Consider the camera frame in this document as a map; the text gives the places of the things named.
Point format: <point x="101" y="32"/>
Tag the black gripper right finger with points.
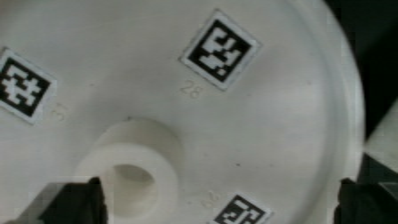
<point x="366" y="203"/>

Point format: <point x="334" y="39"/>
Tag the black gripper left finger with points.
<point x="68" y="204"/>

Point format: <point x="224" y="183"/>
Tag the white round table top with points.
<point x="190" y="97"/>

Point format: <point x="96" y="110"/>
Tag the white L-shaped fence rail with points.
<point x="382" y="141"/>

